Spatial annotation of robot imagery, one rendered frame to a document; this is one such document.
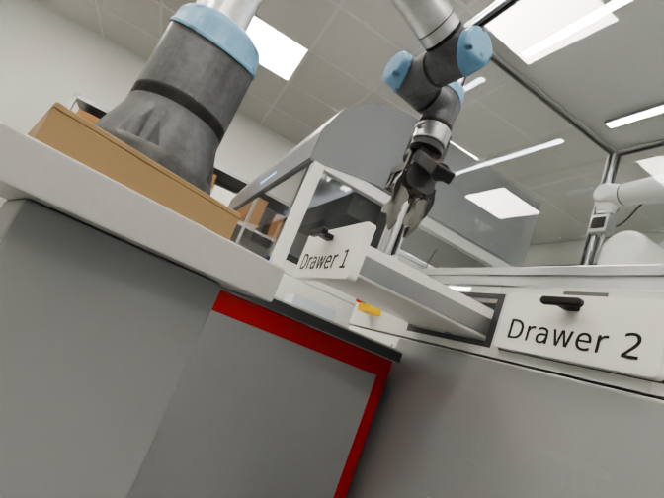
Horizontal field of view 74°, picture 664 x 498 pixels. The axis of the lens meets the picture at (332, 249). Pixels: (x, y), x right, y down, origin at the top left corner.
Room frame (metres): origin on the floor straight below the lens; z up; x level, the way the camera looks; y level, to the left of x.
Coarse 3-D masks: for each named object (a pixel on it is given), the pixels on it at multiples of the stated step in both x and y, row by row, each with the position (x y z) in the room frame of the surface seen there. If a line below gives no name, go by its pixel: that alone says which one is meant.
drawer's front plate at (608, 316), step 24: (504, 312) 0.83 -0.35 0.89; (528, 312) 0.78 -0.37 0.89; (552, 312) 0.73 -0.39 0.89; (576, 312) 0.69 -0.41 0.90; (600, 312) 0.65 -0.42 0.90; (624, 312) 0.62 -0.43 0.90; (648, 312) 0.59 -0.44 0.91; (504, 336) 0.81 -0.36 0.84; (528, 336) 0.76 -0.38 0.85; (552, 336) 0.72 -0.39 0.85; (576, 336) 0.68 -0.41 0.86; (624, 336) 0.61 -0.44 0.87; (648, 336) 0.58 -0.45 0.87; (576, 360) 0.67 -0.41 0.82; (600, 360) 0.64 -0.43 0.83; (624, 360) 0.60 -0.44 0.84; (648, 360) 0.58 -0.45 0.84
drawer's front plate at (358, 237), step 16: (368, 224) 0.74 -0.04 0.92; (320, 240) 0.93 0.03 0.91; (336, 240) 0.85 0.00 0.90; (352, 240) 0.78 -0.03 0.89; (368, 240) 0.74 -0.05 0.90; (320, 256) 0.89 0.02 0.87; (352, 256) 0.75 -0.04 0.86; (304, 272) 0.94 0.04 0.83; (320, 272) 0.86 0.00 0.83; (336, 272) 0.79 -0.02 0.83; (352, 272) 0.74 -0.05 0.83
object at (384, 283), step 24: (384, 264) 0.78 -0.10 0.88; (336, 288) 1.01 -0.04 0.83; (360, 288) 0.88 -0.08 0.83; (384, 288) 0.79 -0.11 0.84; (408, 288) 0.80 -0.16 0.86; (432, 288) 0.82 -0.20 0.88; (408, 312) 0.94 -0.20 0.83; (432, 312) 0.83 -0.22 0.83; (456, 312) 0.85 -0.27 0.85; (480, 312) 0.87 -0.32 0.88; (480, 336) 0.88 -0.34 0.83
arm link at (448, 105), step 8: (448, 88) 0.84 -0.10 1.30; (456, 88) 0.84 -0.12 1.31; (440, 96) 0.83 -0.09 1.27; (448, 96) 0.84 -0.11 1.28; (456, 96) 0.85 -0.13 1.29; (432, 104) 0.84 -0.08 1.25; (440, 104) 0.84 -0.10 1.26; (448, 104) 0.84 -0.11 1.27; (456, 104) 0.85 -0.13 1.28; (424, 112) 0.86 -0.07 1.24; (432, 112) 0.85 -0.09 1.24; (440, 112) 0.84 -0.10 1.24; (448, 112) 0.84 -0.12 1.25; (456, 112) 0.86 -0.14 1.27; (440, 120) 0.84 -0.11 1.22; (448, 120) 0.85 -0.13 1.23
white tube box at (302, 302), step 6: (288, 294) 1.19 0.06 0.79; (294, 294) 1.14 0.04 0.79; (288, 300) 1.17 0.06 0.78; (294, 300) 1.14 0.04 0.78; (300, 300) 1.14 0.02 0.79; (306, 300) 1.15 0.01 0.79; (300, 306) 1.14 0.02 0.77; (306, 306) 1.15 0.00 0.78; (312, 306) 1.15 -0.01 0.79; (318, 306) 1.16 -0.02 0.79; (324, 306) 1.16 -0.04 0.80; (312, 312) 1.15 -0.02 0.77; (318, 312) 1.16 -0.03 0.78; (324, 312) 1.16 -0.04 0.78; (330, 312) 1.17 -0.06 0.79; (330, 318) 1.17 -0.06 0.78
